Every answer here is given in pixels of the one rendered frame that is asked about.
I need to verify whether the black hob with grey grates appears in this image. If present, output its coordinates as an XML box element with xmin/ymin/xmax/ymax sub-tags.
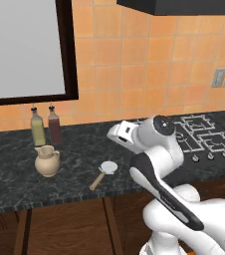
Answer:
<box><xmin>169</xmin><ymin>113</ymin><xmax>225</xmax><ymax>163</ymax></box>

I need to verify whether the dark wood drawer front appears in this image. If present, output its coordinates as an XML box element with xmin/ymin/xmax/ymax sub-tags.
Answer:
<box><xmin>26</xmin><ymin>197</ymin><xmax>114</xmax><ymax>255</ymax></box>

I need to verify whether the black range hood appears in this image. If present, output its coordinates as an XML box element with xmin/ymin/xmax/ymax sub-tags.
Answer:
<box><xmin>115</xmin><ymin>0</ymin><xmax>225</xmax><ymax>17</ymax></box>

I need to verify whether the dark red vinegar bottle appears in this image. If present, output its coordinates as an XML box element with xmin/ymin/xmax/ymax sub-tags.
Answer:
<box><xmin>47</xmin><ymin>103</ymin><xmax>63</xmax><ymax>145</ymax></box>

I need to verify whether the beige ceramic jug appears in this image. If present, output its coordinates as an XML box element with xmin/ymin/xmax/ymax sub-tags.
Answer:
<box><xmin>34</xmin><ymin>144</ymin><xmax>62</xmax><ymax>178</ymax></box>

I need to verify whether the yellow oil bottle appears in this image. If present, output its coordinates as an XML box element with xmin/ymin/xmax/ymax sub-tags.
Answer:
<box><xmin>30</xmin><ymin>103</ymin><xmax>47</xmax><ymax>147</ymax></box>

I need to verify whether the pizza cutter with wooden handle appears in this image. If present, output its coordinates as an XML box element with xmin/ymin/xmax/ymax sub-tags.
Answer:
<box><xmin>89</xmin><ymin>160</ymin><xmax>118</xmax><ymax>192</ymax></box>

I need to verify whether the window with dark frame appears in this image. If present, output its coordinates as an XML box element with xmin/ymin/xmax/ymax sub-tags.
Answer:
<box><xmin>0</xmin><ymin>0</ymin><xmax>80</xmax><ymax>108</ymax></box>

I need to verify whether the dark wood cupboard door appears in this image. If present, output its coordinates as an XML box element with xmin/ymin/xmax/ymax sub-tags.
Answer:
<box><xmin>170</xmin><ymin>177</ymin><xmax>225</xmax><ymax>208</ymax></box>
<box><xmin>0</xmin><ymin>211</ymin><xmax>20</xmax><ymax>255</ymax></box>
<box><xmin>112</xmin><ymin>191</ymin><xmax>156</xmax><ymax>255</ymax></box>

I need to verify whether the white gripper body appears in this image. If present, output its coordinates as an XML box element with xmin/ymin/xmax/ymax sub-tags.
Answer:
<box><xmin>106</xmin><ymin>125</ymin><xmax>136</xmax><ymax>153</ymax></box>

